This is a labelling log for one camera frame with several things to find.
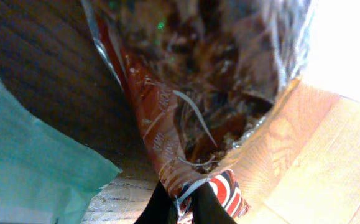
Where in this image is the mint wet wipes pack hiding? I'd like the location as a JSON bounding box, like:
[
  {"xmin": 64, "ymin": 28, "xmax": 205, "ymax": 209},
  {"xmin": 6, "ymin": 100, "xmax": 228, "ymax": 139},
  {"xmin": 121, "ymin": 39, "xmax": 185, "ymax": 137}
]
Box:
[{"xmin": 0, "ymin": 79, "xmax": 120, "ymax": 223}]

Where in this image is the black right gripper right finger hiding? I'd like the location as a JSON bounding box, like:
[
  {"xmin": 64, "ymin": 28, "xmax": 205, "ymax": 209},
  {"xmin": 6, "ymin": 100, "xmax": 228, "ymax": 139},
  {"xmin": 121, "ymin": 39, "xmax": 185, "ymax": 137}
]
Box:
[{"xmin": 192, "ymin": 182, "xmax": 236, "ymax": 224}]

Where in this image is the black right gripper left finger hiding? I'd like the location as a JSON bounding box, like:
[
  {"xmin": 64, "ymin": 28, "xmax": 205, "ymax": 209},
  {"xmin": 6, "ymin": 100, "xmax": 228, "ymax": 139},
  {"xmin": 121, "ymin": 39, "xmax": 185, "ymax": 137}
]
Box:
[{"xmin": 134, "ymin": 182, "xmax": 178, "ymax": 224}]

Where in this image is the red chocolate wafer pack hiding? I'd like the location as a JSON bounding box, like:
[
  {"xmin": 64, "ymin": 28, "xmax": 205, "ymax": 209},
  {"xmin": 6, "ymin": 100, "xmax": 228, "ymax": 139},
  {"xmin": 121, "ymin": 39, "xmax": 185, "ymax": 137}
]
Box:
[{"xmin": 82, "ymin": 0, "xmax": 315, "ymax": 223}]

